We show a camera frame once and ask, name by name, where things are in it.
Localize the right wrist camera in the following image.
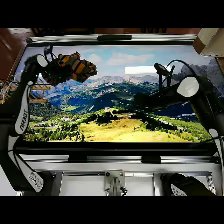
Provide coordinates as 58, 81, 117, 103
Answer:
153, 62, 175, 92

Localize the orange and black striped garment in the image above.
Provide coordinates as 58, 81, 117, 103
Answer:
42, 51, 99, 86

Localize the black cable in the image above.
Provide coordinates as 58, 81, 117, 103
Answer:
165, 58, 202, 81

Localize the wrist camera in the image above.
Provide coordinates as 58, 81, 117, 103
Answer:
153, 62, 175, 92
43, 44, 56, 63

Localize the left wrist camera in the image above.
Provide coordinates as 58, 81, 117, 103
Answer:
43, 44, 56, 63

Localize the cardboard box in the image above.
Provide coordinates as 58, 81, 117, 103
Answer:
192, 27, 224, 58

